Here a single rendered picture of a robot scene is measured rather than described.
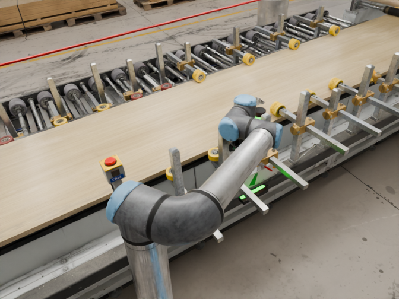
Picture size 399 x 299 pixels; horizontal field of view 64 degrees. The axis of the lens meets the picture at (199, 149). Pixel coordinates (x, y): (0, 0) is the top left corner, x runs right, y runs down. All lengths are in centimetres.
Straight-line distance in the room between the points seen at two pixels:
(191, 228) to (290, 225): 186
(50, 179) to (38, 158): 21
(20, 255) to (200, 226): 114
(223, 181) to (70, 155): 119
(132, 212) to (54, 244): 101
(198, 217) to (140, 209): 13
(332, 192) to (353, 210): 21
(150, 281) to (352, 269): 172
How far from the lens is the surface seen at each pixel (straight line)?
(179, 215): 72
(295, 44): 286
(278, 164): 170
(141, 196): 76
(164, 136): 184
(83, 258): 175
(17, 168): 195
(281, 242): 244
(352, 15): 405
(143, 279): 95
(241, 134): 119
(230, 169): 88
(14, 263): 176
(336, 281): 237
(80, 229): 171
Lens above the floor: 200
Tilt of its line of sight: 40 degrees down
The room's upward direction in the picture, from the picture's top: 4 degrees counter-clockwise
